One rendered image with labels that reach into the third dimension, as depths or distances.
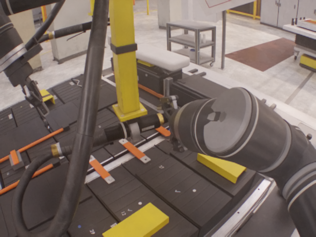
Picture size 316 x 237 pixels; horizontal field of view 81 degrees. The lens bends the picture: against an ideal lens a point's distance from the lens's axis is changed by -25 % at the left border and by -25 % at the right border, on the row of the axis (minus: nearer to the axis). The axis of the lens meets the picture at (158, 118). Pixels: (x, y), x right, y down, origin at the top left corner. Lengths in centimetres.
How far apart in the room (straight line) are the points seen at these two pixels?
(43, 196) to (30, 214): 8
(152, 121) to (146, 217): 31
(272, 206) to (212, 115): 57
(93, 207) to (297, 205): 52
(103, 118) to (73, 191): 68
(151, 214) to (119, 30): 46
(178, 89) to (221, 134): 67
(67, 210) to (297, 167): 38
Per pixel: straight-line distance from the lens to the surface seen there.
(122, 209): 66
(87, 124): 34
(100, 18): 41
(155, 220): 59
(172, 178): 72
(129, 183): 71
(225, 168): 72
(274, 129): 35
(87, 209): 68
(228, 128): 32
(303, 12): 937
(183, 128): 45
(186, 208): 65
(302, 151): 43
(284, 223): 84
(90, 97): 34
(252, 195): 73
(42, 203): 73
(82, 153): 34
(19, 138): 105
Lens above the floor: 155
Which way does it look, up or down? 34 degrees down
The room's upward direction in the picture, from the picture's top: 3 degrees counter-clockwise
